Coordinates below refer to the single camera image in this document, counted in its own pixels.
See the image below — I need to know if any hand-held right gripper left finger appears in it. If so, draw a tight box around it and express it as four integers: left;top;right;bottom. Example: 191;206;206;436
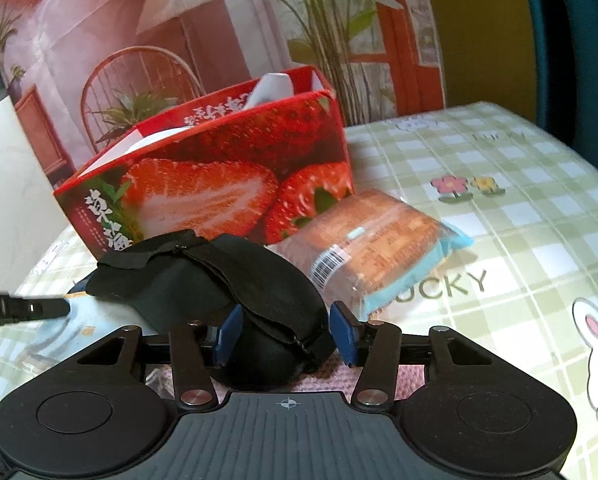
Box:
76;304;245;408

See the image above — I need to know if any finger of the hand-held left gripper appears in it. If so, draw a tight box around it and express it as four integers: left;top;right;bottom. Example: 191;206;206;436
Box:
0;292;70;327

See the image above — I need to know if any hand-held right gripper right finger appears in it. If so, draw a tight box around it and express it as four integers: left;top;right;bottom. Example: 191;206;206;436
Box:
329;301;495;409

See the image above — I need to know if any pink knitted cloth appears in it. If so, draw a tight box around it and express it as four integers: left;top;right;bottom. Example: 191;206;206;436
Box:
146;362;430;405

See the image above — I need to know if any black fabric eye mask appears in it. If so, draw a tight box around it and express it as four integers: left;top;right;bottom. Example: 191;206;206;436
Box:
86;229;336;391

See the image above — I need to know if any red strawberry print cardboard box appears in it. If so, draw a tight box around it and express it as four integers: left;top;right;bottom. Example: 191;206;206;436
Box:
54;66;356;256

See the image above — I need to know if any wrapped bread in blue-edged packet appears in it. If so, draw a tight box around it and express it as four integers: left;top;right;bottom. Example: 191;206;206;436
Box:
269;189;475;322

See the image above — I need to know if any green plaid cartoon tablecloth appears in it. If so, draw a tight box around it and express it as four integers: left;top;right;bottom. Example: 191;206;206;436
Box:
0;101;598;476

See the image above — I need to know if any teal blue curtain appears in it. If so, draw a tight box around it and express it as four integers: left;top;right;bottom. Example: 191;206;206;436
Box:
519;0;598;161

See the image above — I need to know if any printed room scene wall tapestry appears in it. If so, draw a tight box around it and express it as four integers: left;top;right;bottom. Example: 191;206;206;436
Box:
0;0;447;191

